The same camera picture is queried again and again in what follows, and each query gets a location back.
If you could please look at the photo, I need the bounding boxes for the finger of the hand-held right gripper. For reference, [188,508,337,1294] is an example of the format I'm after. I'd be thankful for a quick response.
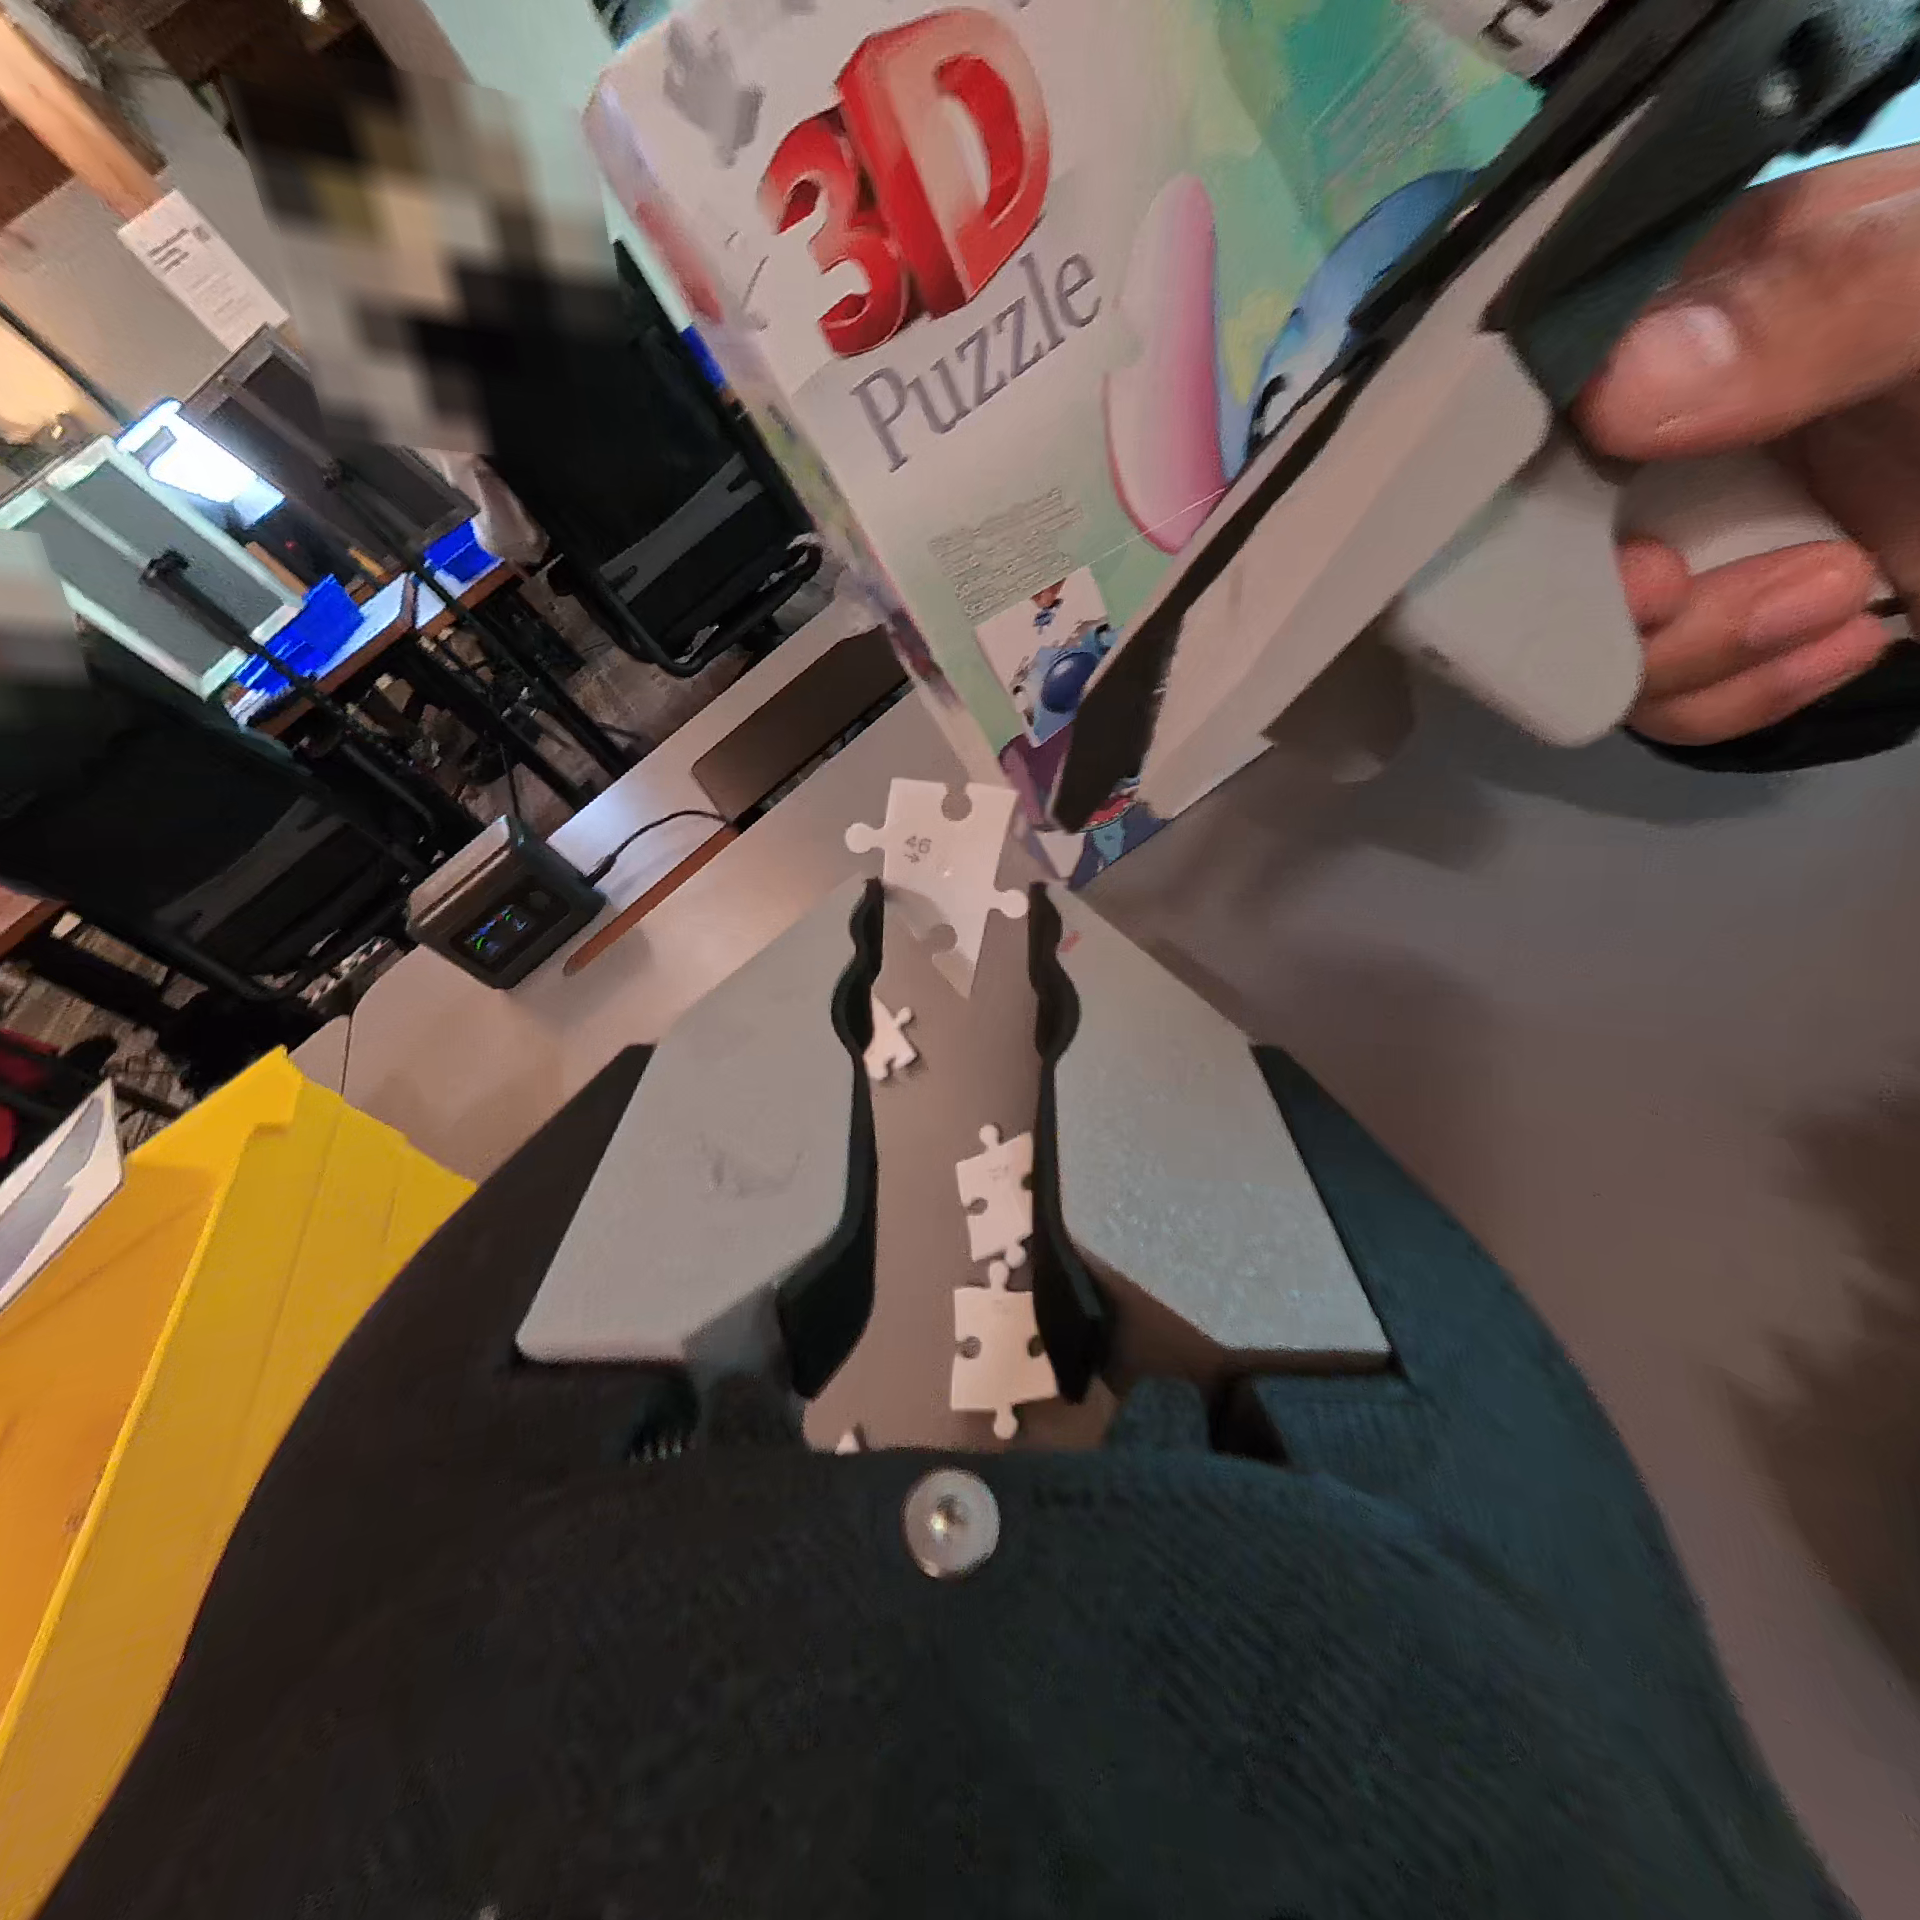
[1047,103,1669,838]

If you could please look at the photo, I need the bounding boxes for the black power cable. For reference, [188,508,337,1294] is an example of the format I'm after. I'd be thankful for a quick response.
[588,809,740,890]

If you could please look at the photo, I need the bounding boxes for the person's right hand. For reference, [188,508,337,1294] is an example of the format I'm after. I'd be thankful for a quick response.
[1583,145,1920,748]

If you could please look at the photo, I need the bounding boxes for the puzzle pieces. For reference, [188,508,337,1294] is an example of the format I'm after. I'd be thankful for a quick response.
[832,995,1065,1453]

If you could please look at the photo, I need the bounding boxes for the yellow plastic bin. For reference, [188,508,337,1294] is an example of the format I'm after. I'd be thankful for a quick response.
[0,1043,481,1920]

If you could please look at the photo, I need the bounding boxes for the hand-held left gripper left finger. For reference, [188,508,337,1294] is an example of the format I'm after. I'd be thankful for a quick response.
[516,881,890,1399]

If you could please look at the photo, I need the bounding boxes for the printed cardboard puzzle box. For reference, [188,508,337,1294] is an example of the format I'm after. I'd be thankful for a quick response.
[584,0,1548,887]

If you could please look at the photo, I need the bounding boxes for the white jigsaw puzzle piece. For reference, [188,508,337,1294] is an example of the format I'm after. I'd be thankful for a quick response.
[843,780,1034,1000]

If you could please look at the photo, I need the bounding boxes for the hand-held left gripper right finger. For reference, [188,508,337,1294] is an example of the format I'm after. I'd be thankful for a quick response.
[1024,883,1394,1407]

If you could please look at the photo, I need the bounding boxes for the grey portable power station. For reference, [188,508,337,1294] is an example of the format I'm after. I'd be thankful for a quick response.
[408,816,610,990]

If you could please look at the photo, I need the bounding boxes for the black desk pad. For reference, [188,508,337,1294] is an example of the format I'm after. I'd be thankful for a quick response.
[690,692,912,830]

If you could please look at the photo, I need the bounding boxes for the black office chair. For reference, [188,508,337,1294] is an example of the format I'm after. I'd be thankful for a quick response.
[495,254,828,683]

